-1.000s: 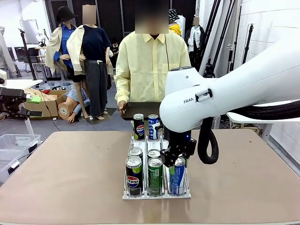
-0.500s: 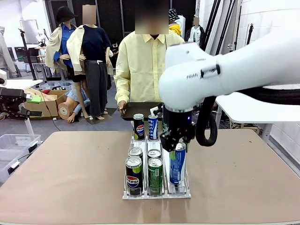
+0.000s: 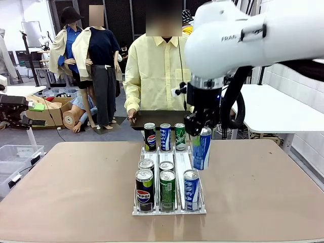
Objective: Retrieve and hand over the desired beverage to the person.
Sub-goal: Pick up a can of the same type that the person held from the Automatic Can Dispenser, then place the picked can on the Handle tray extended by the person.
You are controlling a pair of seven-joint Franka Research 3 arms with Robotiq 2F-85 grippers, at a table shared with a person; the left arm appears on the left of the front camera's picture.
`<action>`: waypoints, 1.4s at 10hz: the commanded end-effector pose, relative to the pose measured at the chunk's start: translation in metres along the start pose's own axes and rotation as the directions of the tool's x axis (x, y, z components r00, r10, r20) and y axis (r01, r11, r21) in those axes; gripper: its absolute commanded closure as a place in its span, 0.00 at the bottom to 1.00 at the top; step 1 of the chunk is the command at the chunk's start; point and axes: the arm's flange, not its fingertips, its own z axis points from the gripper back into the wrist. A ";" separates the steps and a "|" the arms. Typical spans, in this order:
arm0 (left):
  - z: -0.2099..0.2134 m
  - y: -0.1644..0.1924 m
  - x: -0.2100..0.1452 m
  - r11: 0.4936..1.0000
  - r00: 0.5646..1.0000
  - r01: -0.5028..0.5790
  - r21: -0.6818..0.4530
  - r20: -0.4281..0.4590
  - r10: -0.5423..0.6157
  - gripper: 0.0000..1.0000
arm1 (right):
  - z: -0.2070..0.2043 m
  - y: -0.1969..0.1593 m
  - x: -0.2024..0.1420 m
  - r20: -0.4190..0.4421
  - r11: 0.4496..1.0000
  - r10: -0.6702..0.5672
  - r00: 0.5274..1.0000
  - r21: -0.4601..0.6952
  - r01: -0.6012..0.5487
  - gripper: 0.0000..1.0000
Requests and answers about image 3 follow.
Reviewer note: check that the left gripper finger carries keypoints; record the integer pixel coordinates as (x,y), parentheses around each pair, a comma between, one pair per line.
(36,106)
(33,122)

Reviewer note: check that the person in yellow shirt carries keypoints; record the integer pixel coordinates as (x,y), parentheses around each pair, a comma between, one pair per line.
(157,76)

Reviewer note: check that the black Pepsi can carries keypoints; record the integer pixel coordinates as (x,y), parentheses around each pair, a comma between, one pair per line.
(144,195)
(150,138)
(146,164)

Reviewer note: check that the white can dispenser rack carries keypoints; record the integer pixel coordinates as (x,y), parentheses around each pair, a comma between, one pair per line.
(182,164)

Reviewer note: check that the person's right hand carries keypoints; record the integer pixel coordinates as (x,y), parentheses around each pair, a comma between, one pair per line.
(132,116)

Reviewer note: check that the dark rectangular serving tray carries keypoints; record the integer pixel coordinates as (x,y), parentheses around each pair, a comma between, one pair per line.
(157,117)

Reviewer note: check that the clear plastic storage bin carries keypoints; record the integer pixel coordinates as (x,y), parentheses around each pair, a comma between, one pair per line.
(15,152)
(7,182)

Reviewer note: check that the mannequin with black hat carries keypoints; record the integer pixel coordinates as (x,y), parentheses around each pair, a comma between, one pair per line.
(72,35)

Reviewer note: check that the seated person in black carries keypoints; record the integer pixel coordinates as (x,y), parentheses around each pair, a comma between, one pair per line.
(124,53)

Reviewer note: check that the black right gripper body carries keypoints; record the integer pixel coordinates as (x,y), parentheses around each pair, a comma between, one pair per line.
(206,101)

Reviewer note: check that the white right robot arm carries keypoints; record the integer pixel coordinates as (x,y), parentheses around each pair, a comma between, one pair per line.
(240,38)

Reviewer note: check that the brown cardboard box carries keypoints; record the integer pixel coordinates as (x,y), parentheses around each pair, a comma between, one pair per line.
(54,114)

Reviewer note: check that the figure with patterned bucket hat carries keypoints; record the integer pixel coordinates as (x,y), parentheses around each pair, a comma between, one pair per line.
(187,16)

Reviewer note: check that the blue Pocari Sweat can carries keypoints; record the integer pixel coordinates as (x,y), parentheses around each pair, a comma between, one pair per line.
(192,192)
(165,138)
(202,157)

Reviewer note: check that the lying mannequin in blue shirt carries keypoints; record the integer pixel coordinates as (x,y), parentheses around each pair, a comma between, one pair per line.
(69,119)

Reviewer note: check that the large white desk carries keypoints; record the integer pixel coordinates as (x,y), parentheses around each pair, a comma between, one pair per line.
(273,108)

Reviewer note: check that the black tripod stand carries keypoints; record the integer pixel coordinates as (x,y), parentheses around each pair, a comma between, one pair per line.
(23,33)

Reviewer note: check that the person's right forearm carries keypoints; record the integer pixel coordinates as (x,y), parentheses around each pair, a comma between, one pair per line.
(132,101)

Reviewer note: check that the mannequin with navy top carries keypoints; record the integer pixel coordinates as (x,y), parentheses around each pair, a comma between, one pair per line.
(101,45)

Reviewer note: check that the green Chilsung cider can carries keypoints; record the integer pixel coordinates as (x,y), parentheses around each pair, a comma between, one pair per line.
(167,192)
(166,165)
(180,138)

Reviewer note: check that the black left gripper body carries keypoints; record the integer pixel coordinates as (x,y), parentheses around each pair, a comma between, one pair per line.
(11,108)

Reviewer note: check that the black light stand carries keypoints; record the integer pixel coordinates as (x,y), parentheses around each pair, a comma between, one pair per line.
(260,76)

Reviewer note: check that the black floor mat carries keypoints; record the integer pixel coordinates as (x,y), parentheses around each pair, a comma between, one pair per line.
(116,124)

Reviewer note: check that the framed whiteboard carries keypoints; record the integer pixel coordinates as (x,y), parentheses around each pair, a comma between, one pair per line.
(31,33)

